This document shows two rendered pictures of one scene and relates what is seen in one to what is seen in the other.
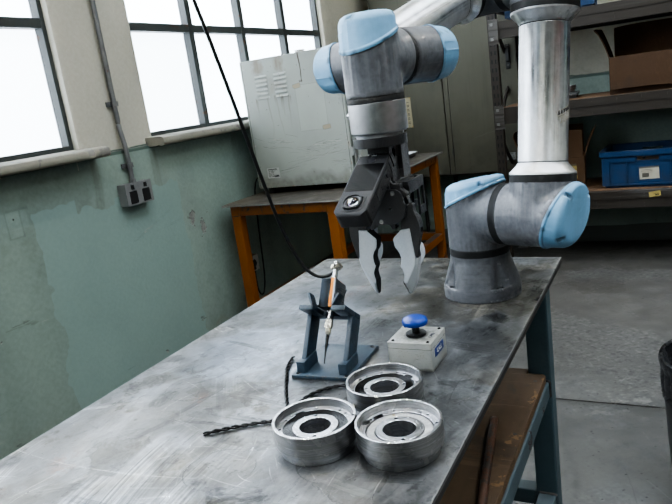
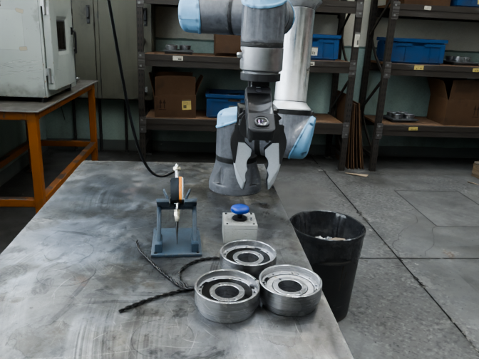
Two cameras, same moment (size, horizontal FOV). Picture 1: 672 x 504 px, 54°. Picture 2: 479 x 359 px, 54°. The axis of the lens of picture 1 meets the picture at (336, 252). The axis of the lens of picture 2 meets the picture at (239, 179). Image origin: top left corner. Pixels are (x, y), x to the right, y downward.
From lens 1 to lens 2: 0.45 m
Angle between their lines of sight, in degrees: 33
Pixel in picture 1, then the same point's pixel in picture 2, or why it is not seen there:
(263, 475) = (205, 335)
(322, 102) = (20, 27)
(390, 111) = (279, 56)
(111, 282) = not seen: outside the picture
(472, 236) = not seen: hidden behind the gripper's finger
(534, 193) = (291, 122)
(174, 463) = (115, 339)
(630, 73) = (228, 44)
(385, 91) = (279, 40)
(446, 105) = (97, 45)
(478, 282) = not seen: hidden behind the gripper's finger
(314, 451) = (244, 310)
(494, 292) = (251, 187)
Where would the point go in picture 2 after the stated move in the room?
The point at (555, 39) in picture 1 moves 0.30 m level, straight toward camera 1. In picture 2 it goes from (309, 21) to (366, 20)
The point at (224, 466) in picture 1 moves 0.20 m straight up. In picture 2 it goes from (164, 334) to (163, 208)
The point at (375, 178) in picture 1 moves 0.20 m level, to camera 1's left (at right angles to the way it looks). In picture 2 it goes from (269, 105) to (159, 111)
